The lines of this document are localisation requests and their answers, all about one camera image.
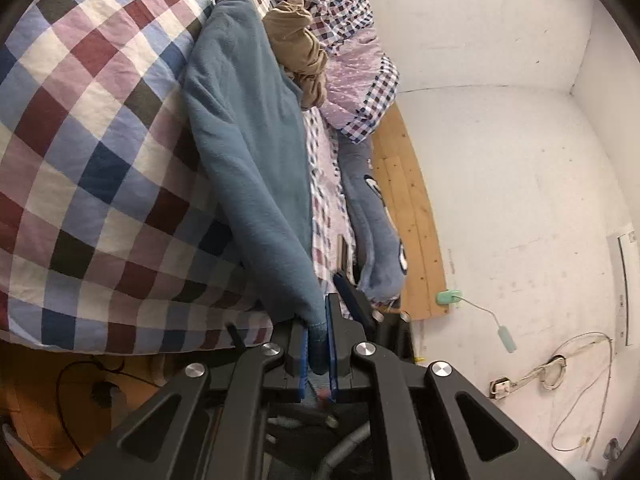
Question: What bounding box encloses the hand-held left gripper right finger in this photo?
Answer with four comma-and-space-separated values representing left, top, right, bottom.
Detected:
325, 292, 576, 480

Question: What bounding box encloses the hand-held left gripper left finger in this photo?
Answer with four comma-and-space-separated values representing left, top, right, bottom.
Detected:
60, 320, 308, 480

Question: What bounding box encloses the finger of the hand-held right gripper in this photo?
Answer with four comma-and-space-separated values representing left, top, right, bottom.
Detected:
332, 271, 381, 341

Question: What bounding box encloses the teal sweatshirt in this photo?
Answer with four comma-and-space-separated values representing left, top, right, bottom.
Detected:
182, 0, 333, 376

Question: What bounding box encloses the blue plush penguin pillow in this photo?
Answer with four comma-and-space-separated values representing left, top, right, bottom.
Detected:
335, 130, 408, 306

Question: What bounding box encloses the wooden headboard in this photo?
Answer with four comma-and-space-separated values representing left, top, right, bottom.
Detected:
370, 105, 451, 318

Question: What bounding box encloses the checked lilac pillow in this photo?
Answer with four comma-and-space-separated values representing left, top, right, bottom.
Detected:
320, 27, 401, 141

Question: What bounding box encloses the white air conditioner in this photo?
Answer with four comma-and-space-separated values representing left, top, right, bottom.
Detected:
606, 230, 640, 348

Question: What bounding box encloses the tan garment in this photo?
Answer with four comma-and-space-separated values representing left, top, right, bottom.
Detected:
262, 0, 330, 110

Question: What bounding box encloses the checked bed sheet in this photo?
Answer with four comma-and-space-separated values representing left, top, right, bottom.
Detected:
0, 0, 361, 356

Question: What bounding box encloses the green plug with cable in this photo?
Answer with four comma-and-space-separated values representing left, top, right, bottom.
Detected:
435, 287, 518, 356

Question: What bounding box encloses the white wall cable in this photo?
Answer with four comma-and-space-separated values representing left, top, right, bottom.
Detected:
515, 332, 616, 453

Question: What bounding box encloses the black cable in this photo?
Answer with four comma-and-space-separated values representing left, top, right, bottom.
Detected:
55, 357, 126, 461

